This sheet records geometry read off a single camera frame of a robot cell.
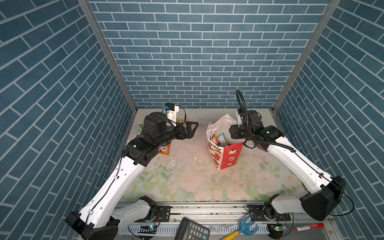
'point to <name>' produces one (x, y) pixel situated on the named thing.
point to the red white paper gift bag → (228, 157)
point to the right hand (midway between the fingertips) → (232, 127)
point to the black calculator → (188, 229)
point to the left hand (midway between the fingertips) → (191, 124)
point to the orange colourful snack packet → (164, 149)
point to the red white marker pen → (308, 227)
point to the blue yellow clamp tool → (245, 229)
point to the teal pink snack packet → (220, 140)
